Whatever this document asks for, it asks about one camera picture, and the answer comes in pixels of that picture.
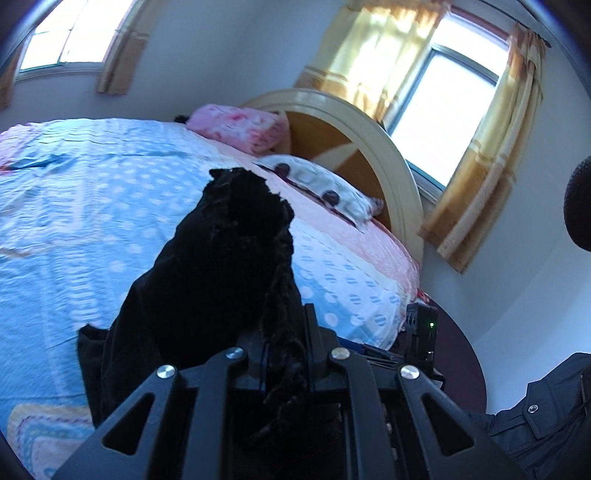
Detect black pants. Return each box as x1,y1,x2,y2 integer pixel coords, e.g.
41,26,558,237
76,167,345,480

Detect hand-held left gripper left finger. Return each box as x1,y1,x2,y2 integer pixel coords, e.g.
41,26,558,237
55,332,269,480

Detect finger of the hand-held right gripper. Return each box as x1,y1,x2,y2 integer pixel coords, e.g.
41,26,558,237
337,338,408,369

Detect small sliding window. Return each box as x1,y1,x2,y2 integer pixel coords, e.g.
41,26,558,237
16,0,139,79

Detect patterned pillow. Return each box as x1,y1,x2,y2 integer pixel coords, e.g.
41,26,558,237
254,154,385,227

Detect dark round object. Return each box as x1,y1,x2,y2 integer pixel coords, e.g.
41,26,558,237
563,156,591,252

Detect yellow curtain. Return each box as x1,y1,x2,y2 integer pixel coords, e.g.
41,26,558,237
418,23,552,275
293,0,451,127

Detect pink floral curtain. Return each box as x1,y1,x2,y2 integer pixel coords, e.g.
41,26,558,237
95,0,155,96
0,51,23,110

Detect person's dark jacket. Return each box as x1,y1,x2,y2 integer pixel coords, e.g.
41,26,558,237
466,352,591,480

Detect large window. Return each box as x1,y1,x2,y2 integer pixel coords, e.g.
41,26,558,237
383,9,513,204

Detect pink folded blanket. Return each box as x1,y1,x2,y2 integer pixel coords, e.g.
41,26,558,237
187,104,289,155

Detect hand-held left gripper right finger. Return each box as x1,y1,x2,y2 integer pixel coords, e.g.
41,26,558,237
302,305,527,480

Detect bed with pastel patterned sheet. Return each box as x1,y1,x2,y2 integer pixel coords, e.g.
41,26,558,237
0,117,488,478

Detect cream and brown headboard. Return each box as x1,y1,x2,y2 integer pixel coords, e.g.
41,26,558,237
242,89,426,273

